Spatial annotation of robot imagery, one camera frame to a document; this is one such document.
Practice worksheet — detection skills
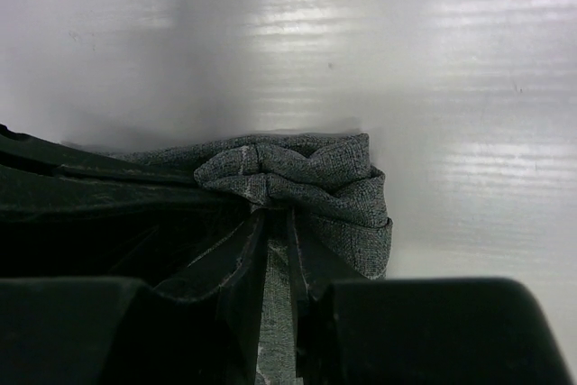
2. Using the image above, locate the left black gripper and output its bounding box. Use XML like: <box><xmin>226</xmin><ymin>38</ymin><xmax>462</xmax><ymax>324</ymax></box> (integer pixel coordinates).
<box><xmin>1</xmin><ymin>128</ymin><xmax>250</xmax><ymax>279</ymax></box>

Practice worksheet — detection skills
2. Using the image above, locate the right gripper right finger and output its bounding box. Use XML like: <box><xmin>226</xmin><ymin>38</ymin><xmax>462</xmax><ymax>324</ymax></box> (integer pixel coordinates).
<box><xmin>287</xmin><ymin>213</ymin><xmax>572</xmax><ymax>384</ymax></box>

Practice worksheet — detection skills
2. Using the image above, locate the grey cloth napkin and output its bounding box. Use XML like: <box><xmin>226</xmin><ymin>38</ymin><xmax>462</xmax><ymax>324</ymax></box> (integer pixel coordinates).
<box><xmin>112</xmin><ymin>132</ymin><xmax>394</xmax><ymax>385</ymax></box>

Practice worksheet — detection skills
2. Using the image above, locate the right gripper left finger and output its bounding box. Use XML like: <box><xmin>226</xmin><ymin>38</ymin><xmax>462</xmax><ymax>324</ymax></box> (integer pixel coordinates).
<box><xmin>1</xmin><ymin>211</ymin><xmax>267</xmax><ymax>384</ymax></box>

